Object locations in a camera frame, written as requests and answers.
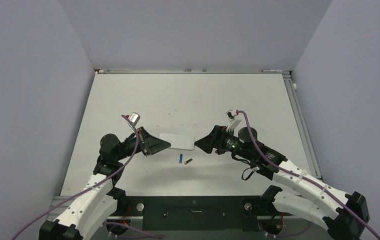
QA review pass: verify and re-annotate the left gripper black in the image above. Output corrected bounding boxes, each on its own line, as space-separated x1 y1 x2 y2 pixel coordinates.
115 127 170 161

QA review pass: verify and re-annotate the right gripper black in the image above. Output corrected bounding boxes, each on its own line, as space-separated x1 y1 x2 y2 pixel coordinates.
195 124 253 161

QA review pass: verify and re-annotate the white remote control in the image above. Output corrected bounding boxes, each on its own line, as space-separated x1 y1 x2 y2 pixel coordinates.
159 133 195 151

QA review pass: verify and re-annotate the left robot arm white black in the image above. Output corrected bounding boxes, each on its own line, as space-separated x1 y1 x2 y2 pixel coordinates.
39 127 171 240

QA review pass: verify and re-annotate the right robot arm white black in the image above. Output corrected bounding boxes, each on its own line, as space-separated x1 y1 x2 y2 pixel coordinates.
195 125 369 240

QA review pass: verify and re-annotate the black orange battery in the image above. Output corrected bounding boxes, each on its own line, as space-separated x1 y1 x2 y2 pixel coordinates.
184 158 193 165

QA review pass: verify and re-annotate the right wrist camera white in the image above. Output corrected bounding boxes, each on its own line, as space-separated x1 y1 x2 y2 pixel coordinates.
226 109 241 133

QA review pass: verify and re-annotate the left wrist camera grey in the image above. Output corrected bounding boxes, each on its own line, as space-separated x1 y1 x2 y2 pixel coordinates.
128 112 141 123

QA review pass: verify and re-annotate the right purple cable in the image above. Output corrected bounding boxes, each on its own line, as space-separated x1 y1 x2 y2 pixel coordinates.
236 110 380 240

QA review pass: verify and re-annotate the purple cable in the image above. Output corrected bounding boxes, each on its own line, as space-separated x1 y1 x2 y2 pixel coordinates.
236 110 380 240
11 114 164 240

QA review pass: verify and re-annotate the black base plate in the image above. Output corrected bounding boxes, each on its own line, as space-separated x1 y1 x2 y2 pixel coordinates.
108 195 282 231

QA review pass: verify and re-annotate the aluminium frame rail back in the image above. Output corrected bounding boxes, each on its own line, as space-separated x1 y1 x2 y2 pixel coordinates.
95 68 291 75

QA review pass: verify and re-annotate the aluminium frame rail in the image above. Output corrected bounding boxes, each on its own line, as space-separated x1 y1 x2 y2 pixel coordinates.
95 68 291 75
282 71 322 178

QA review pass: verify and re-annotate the aluminium frame rail right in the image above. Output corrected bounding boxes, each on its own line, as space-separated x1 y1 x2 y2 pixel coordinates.
282 71 322 178

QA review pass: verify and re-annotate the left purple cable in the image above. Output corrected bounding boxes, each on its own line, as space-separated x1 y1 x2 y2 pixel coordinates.
11 114 164 240

